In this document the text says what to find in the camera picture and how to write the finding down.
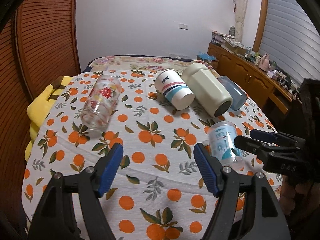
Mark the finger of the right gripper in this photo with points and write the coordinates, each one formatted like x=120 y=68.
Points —
x=276 y=138
x=264 y=150

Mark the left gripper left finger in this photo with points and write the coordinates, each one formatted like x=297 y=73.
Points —
x=54 y=217

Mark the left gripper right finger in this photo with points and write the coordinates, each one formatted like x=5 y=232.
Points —
x=247 y=207

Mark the clear cotton swab container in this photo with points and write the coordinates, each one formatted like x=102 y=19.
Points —
x=221 y=140

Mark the blue translucent plastic cup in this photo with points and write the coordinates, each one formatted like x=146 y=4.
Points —
x=238 y=94

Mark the striped white paper cup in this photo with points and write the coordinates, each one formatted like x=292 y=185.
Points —
x=174 y=89

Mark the person's right hand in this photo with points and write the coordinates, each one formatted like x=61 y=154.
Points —
x=303 y=197

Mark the wooden sideboard cabinet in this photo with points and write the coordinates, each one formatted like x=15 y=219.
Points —
x=266 y=92

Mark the pink kettle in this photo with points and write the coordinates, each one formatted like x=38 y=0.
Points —
x=264 y=63

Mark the cream ceramic mug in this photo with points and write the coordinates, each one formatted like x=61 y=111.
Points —
x=208 y=90

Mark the orange print tablecloth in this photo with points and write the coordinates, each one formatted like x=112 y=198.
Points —
x=158 y=192

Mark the clear glass with red print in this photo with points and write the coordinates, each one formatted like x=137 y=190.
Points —
x=100 y=103

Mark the grey window blind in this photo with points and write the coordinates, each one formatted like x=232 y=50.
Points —
x=291 y=40

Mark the yellow blanket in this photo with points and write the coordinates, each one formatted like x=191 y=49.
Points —
x=40 y=107

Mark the blue plastic item on bed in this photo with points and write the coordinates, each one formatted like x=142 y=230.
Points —
x=206 y=57

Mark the floral bed sheet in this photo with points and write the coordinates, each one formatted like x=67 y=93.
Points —
x=140 y=62

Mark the beige curtain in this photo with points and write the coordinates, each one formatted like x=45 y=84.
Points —
x=240 y=13

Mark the wooden louvered wardrobe door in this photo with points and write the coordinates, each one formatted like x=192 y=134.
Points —
x=38 y=44

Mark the white wall switch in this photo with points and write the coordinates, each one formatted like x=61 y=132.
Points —
x=183 y=26

